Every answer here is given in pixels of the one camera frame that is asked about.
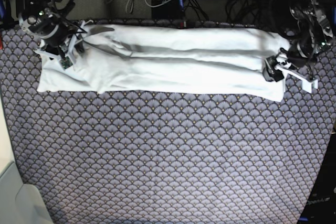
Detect white T-shirt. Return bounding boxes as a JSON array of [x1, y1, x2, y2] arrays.
[[37, 25, 290, 102]]

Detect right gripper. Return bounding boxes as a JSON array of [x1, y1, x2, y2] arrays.
[[35, 20, 93, 69]]

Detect black box under table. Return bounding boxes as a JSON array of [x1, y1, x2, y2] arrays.
[[151, 0, 182, 19]]

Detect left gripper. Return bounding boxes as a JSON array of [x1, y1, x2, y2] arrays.
[[263, 42, 318, 93]]

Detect black computer case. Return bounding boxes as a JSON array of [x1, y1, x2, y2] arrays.
[[298, 133, 335, 223]]

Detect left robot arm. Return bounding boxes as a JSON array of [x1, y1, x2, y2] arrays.
[[262, 0, 335, 93]]

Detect white plastic bin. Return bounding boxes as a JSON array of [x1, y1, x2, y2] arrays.
[[1, 162, 53, 223]]

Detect patterned fan-print tablecloth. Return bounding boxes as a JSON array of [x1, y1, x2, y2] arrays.
[[1, 29, 335, 223]]

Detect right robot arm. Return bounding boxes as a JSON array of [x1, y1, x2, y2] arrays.
[[18, 0, 89, 69]]

